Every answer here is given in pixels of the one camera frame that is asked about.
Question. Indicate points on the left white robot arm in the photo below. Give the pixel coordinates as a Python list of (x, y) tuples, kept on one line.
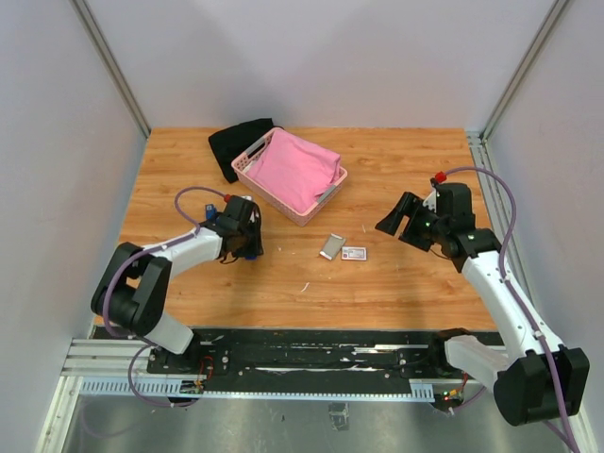
[(131, 293)]

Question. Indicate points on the silver staple strips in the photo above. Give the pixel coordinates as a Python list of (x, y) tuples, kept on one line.
[(332, 246)]

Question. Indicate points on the pink folded cloth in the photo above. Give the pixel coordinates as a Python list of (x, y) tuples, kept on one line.
[(294, 170)]

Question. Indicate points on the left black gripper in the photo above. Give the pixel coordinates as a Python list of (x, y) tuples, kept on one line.
[(255, 248)]

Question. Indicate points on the pink plastic basket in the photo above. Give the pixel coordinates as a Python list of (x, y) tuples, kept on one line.
[(248, 157)]

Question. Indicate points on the black folded cloth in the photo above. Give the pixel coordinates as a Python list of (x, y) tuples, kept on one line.
[(227, 144)]

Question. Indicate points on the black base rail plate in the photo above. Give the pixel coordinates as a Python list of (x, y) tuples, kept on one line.
[(305, 362)]

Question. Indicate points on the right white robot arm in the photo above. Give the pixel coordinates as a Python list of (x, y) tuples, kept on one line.
[(536, 378)]

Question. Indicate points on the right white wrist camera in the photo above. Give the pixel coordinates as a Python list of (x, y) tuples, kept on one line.
[(431, 200)]

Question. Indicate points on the red staple box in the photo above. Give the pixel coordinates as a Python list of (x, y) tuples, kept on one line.
[(355, 253)]

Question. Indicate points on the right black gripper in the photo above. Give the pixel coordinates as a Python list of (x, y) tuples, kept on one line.
[(411, 206)]

